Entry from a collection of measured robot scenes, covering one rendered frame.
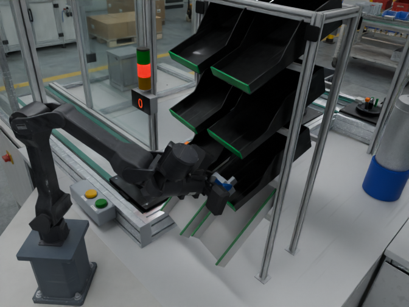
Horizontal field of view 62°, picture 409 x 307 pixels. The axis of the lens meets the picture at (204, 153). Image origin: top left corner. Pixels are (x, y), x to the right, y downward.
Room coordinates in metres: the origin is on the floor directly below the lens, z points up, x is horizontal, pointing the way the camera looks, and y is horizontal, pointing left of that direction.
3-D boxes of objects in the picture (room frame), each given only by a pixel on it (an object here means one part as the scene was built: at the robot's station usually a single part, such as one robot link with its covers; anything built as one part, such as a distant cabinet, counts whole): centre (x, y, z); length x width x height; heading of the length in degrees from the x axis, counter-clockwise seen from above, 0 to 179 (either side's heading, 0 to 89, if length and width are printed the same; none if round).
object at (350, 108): (1.82, -0.94, 1.01); 0.24 x 0.24 x 0.13; 46
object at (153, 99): (1.27, 0.25, 1.29); 0.12 x 0.05 x 0.25; 46
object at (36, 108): (0.65, 0.38, 1.30); 0.07 x 0.06 x 0.32; 167
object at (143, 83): (1.27, 0.25, 1.28); 0.05 x 0.05 x 0.05
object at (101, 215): (0.96, 0.41, 0.93); 0.21 x 0.07 x 0.06; 46
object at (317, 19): (0.89, -0.15, 1.26); 0.36 x 0.21 x 0.80; 46
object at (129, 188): (1.05, 0.20, 0.96); 0.24 x 0.24 x 0.02; 46
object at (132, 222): (1.13, 0.50, 0.91); 0.89 x 0.06 x 0.11; 46
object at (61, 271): (0.65, 0.40, 0.96); 0.15 x 0.15 x 0.20; 0
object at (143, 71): (1.27, 0.25, 1.33); 0.05 x 0.05 x 0.05
